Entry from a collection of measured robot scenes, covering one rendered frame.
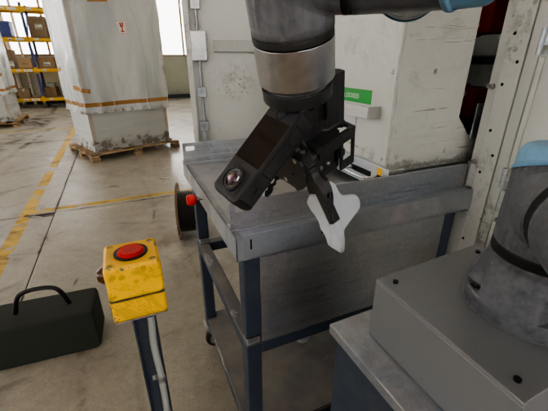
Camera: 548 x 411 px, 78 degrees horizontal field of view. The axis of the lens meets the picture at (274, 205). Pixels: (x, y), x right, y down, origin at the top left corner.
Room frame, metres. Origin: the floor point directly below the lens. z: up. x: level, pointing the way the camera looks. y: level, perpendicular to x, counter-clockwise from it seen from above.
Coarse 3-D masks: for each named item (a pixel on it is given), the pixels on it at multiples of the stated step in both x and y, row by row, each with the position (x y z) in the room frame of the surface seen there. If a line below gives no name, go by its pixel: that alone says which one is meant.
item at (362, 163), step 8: (360, 160) 0.90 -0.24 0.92; (368, 160) 0.89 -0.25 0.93; (336, 168) 1.00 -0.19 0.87; (352, 168) 0.93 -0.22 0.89; (360, 168) 0.90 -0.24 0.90; (368, 168) 0.87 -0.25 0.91; (384, 168) 0.81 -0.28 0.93; (392, 168) 0.81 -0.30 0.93; (400, 168) 0.81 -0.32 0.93; (352, 176) 0.92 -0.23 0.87
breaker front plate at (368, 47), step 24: (336, 24) 1.07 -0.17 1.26; (360, 24) 0.97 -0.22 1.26; (384, 24) 0.88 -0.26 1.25; (336, 48) 1.06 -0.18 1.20; (360, 48) 0.96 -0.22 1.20; (384, 48) 0.88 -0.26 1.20; (360, 72) 0.95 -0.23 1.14; (384, 72) 0.87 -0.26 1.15; (384, 96) 0.86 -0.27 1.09; (360, 120) 0.93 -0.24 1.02; (384, 120) 0.85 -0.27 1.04; (360, 144) 0.92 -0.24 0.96; (384, 144) 0.84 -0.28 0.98
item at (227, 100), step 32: (192, 0) 1.38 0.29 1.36; (224, 0) 1.42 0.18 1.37; (192, 32) 1.38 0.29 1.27; (224, 32) 1.42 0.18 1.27; (192, 64) 1.37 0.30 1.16; (224, 64) 1.41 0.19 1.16; (192, 96) 1.37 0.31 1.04; (224, 96) 1.41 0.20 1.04; (256, 96) 1.43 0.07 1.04; (224, 128) 1.41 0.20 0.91
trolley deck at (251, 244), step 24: (192, 168) 1.07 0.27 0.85; (216, 168) 1.07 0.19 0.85; (216, 192) 0.85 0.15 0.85; (456, 192) 0.84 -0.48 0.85; (216, 216) 0.73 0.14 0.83; (360, 216) 0.72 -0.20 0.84; (384, 216) 0.74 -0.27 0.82; (408, 216) 0.78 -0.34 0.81; (432, 216) 0.81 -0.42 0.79; (240, 240) 0.60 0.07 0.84; (264, 240) 0.62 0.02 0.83; (288, 240) 0.64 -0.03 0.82; (312, 240) 0.66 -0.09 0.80
